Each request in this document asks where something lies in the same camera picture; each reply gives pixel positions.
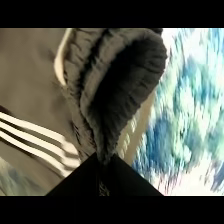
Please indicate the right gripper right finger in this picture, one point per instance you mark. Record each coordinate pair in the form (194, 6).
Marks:
(130, 183)

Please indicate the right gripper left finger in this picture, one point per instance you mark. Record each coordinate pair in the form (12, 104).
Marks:
(80, 181)

